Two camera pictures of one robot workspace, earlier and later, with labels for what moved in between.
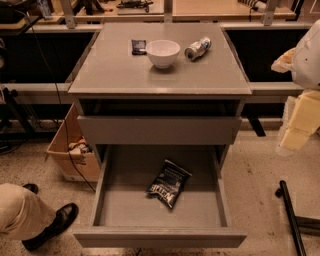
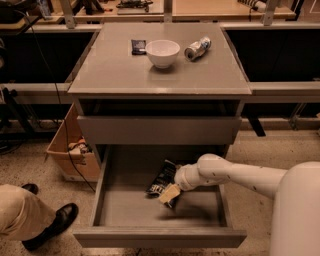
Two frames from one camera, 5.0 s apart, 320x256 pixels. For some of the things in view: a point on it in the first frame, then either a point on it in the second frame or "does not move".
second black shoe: [33, 187] does not move
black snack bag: [169, 183] does not move
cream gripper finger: [301, 119] → [186, 177]
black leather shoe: [64, 218] does not move
